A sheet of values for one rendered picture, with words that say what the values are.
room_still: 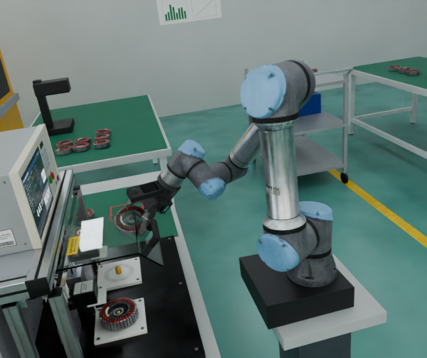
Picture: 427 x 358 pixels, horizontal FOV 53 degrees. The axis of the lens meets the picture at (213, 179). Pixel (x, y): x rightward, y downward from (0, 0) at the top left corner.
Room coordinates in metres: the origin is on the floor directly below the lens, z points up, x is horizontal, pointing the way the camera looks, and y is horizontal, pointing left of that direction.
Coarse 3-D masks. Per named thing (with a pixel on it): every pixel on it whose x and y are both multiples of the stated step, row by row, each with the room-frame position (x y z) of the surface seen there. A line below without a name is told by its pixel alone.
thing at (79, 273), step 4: (76, 268) 1.25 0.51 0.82; (80, 268) 1.25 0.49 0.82; (68, 272) 1.23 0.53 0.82; (76, 272) 1.23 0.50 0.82; (80, 272) 1.22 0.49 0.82; (84, 272) 1.27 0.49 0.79; (68, 276) 1.21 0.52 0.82; (72, 276) 1.20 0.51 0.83; (76, 276) 1.20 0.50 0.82; (80, 276) 1.20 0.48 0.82; (84, 276) 1.25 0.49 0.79; (68, 280) 1.19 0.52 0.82; (72, 280) 1.19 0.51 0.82; (76, 280) 1.20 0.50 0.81; (80, 280) 1.20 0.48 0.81; (84, 280) 1.23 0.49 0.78; (68, 284) 1.19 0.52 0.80; (72, 284) 1.19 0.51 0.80
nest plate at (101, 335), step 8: (136, 304) 1.07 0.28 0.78; (96, 312) 1.06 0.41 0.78; (144, 312) 1.03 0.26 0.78; (96, 320) 1.02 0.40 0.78; (136, 320) 1.00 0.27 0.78; (144, 320) 1.00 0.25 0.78; (96, 328) 0.99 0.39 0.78; (128, 328) 0.97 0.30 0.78; (136, 328) 0.97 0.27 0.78; (144, 328) 0.96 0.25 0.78; (96, 336) 0.95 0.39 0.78; (104, 336) 0.95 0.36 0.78; (112, 336) 0.95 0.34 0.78; (120, 336) 0.94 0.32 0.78; (128, 336) 0.95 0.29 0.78; (96, 344) 0.93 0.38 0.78
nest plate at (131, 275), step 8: (104, 264) 1.32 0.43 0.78; (112, 264) 1.31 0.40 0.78; (120, 264) 1.31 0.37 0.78; (128, 264) 1.30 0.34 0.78; (136, 264) 1.29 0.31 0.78; (104, 272) 1.27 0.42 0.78; (112, 272) 1.26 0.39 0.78; (128, 272) 1.25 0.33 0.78; (136, 272) 1.24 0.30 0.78; (104, 280) 1.22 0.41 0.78; (112, 280) 1.22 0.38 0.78; (120, 280) 1.21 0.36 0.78; (128, 280) 1.21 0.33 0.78; (136, 280) 1.20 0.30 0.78; (112, 288) 1.18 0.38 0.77
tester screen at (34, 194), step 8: (40, 160) 1.16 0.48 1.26; (32, 168) 1.04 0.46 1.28; (40, 168) 1.13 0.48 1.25; (32, 176) 1.02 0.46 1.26; (24, 184) 0.94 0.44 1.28; (32, 184) 1.00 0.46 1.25; (48, 184) 1.17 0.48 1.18; (32, 192) 0.98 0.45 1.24; (40, 192) 1.06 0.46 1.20; (32, 200) 0.96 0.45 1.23; (40, 200) 1.03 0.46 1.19; (32, 208) 0.94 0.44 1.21; (48, 208) 1.09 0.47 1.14; (40, 216) 0.99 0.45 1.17; (40, 232) 0.95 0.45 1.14
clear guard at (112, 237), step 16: (80, 224) 1.11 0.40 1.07; (96, 224) 1.10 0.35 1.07; (112, 224) 1.09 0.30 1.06; (128, 224) 1.07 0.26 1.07; (144, 224) 1.11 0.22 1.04; (64, 240) 1.03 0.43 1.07; (80, 240) 1.02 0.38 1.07; (96, 240) 1.01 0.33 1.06; (112, 240) 1.00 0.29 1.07; (128, 240) 0.99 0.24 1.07; (144, 240) 1.01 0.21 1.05; (64, 256) 0.94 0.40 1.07; (80, 256) 0.93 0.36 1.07; (96, 256) 0.92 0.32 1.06; (112, 256) 0.92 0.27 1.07; (144, 256) 0.92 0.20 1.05; (160, 256) 0.97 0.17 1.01
